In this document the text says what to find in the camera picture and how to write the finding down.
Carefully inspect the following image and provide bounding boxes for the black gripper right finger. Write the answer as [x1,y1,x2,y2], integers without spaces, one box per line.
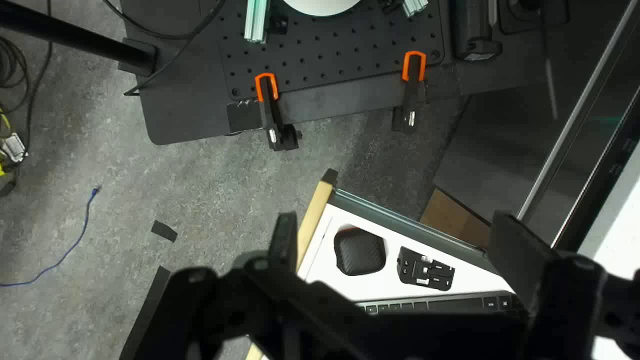
[487,209,562,315]

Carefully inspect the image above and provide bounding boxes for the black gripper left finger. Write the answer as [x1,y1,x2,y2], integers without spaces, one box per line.
[268,209,299,275]

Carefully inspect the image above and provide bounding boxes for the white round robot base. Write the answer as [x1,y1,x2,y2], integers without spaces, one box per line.
[281,0,362,18]

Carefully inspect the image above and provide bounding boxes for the brown cardboard piece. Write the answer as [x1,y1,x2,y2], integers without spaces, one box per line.
[418,185,495,252]

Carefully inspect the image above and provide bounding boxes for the grey keyboard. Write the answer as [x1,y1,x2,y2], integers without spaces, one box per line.
[356,291,525,317]

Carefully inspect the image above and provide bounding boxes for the black tape piece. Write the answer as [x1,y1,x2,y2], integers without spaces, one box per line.
[150,218,180,243]

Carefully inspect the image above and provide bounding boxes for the orange black bar clamp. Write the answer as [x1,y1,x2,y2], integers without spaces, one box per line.
[251,70,303,153]
[390,49,430,133]

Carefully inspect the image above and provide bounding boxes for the dark grey base platform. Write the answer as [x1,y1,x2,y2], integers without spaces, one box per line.
[122,0,467,145]

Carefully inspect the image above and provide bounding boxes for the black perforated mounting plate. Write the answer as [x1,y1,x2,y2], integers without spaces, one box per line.
[217,0,448,104]

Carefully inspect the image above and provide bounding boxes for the green aluminium extrusion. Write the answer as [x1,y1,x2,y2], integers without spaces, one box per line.
[242,0,271,46]

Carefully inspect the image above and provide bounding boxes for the black box device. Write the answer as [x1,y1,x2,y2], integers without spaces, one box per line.
[451,0,506,65]

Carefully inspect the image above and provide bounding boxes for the yellow white device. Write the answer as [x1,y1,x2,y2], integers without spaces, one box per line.
[0,107,30,195]

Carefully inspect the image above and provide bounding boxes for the black metal pole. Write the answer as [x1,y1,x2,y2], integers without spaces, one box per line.
[0,0,161,76]

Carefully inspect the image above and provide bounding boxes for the black flat bracket part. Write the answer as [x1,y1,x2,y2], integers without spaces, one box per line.
[396,246,458,291]

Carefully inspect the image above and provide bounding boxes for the metal desk frame rail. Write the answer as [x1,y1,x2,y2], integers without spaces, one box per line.
[516,0,640,252]

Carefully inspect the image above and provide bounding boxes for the blue cable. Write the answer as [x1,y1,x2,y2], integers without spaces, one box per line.
[0,185,104,289]

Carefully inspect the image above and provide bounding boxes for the thin black cable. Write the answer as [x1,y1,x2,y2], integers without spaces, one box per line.
[101,0,228,44]

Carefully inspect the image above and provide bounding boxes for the black cable bundle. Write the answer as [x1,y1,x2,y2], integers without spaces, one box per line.
[0,0,56,155]

